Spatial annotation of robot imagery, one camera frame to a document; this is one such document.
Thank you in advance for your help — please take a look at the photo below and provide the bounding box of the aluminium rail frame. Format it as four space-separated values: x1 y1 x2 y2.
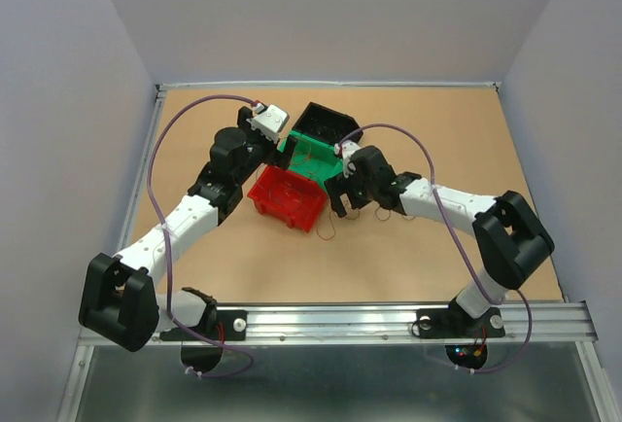
60 86 621 421

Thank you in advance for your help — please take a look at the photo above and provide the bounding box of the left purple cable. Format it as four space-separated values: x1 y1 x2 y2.
148 93 266 379

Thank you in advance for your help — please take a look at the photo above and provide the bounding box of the green plastic bin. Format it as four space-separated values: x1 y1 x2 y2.
289 131 343 186

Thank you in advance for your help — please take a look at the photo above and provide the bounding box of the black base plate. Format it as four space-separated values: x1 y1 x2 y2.
410 307 505 339
190 308 248 342

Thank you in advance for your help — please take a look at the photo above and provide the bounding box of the red plastic bin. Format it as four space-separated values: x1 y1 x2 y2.
247 165 328 232

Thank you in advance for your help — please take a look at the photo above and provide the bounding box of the purple cable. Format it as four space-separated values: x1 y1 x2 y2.
148 93 266 379
339 123 534 375

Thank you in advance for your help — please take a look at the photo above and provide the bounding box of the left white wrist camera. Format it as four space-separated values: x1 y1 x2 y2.
249 101 290 144

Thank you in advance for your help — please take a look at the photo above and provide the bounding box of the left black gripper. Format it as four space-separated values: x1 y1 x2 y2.
235 107 296 186

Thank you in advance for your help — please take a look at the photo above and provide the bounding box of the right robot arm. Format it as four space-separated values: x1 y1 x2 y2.
325 141 555 334

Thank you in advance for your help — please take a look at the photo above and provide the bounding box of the black plastic bin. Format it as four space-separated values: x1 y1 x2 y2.
293 102 360 146

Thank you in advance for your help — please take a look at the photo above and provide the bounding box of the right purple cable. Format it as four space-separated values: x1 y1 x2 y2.
339 123 534 375

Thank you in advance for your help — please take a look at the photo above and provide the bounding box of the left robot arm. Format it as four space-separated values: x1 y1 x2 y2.
78 102 297 352

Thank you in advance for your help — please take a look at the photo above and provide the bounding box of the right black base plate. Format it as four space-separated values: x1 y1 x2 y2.
410 307 505 339

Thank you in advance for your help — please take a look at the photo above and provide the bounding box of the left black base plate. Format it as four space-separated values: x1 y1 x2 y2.
190 308 248 342

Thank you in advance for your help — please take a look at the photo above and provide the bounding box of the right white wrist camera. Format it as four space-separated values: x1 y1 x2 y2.
333 140 361 178

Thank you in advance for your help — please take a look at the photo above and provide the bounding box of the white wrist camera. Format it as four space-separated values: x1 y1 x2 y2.
333 140 361 178
249 101 290 144

